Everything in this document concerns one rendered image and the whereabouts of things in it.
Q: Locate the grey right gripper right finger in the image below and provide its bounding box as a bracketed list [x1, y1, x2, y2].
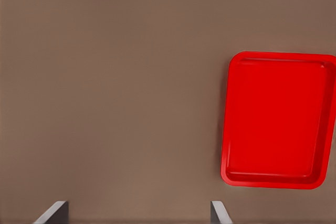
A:
[210, 200, 234, 224]

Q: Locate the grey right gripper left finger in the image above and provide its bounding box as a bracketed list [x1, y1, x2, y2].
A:
[33, 200, 70, 224]

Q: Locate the red rectangular tray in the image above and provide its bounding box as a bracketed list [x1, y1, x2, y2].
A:
[219, 51, 336, 190]

